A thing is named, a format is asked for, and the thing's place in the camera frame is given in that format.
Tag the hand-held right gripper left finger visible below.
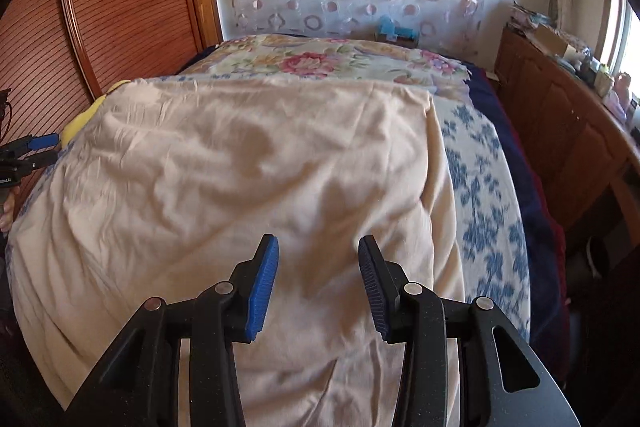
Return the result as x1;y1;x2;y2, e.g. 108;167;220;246
65;234;279;427

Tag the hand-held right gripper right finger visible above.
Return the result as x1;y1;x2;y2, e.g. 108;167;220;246
357;236;581;427

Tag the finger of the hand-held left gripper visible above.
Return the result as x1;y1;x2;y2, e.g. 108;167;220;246
15;149;60;170
0;134;61;158

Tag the beige printed t-shirt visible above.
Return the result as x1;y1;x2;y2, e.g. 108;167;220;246
9;76;467;427

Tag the person's left hand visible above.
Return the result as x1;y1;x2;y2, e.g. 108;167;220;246
0;201;17;234

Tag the yellow plush toy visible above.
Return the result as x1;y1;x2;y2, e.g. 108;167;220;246
60;78;135;146

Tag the blue floral bed cloth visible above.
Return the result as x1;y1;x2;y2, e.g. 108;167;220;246
15;73;532;344

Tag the dark blue bed sheet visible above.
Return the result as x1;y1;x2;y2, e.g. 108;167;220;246
464;66;568;360

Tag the pink floral blanket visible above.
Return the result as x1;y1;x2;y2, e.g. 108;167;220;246
179;33;474;96

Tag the wooden side cabinet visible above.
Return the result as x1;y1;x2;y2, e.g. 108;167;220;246
494;23;640;270

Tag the blue toy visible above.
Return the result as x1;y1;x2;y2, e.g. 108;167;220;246
376;14;417;38

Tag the open cardboard box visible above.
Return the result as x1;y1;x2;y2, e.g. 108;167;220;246
529;25;577;58

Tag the pink figurine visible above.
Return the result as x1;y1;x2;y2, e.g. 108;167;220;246
602;72;633;118

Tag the pile of papers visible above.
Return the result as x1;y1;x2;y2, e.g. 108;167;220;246
509;1;552;28

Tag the wooden-framed window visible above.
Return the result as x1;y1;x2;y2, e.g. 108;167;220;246
596;0;640;112

